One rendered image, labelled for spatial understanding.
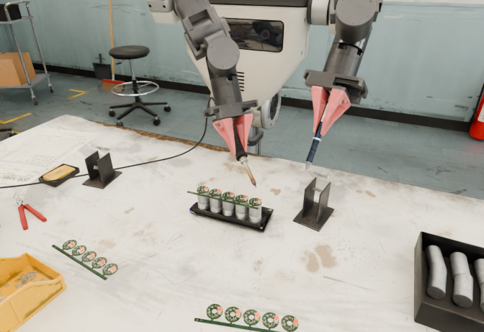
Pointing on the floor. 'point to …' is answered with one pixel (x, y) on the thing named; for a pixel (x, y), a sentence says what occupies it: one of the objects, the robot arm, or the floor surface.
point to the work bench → (224, 240)
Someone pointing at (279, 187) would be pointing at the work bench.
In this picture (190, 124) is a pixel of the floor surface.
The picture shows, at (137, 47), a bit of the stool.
